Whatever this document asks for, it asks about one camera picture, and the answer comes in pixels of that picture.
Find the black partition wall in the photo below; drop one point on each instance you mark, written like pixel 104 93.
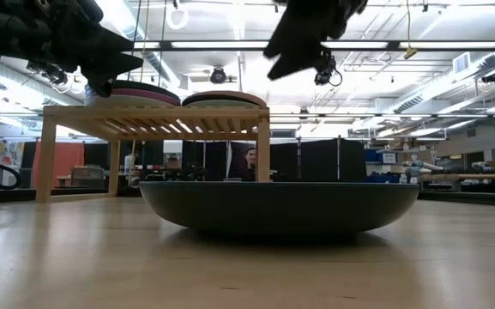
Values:
pixel 315 161

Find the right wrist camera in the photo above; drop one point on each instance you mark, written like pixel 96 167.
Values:
pixel 325 73

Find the black ceiling lamp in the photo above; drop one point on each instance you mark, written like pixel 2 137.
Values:
pixel 491 77

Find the long wooden table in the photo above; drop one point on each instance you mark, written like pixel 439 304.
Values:
pixel 466 176

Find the black ceiling light rail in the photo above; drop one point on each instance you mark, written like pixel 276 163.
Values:
pixel 165 44

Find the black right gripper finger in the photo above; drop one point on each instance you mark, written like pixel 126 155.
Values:
pixel 287 36
pixel 303 60

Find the blue storage bin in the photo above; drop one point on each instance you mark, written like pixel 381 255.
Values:
pixel 373 158

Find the pink plate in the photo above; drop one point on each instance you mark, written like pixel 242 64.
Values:
pixel 225 92

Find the white bottle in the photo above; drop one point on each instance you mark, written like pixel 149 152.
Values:
pixel 129 165

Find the black ceiling spotlight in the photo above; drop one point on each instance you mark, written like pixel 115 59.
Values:
pixel 218 75

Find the black stage light cluster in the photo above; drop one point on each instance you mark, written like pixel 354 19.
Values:
pixel 56 77

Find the black metal table frame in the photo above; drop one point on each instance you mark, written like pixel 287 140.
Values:
pixel 11 195

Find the red partition panel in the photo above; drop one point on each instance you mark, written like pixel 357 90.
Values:
pixel 67 159

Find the light blue plate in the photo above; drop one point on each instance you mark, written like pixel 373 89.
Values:
pixel 118 102

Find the dark teal plate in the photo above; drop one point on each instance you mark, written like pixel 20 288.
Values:
pixel 273 208

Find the wooden slatted shelf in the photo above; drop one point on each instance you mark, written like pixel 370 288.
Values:
pixel 157 112

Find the grey crate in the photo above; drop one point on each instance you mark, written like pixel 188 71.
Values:
pixel 86 177

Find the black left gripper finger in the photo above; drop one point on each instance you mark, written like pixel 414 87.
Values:
pixel 101 40
pixel 110 68

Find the person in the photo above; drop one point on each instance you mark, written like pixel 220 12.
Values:
pixel 250 161

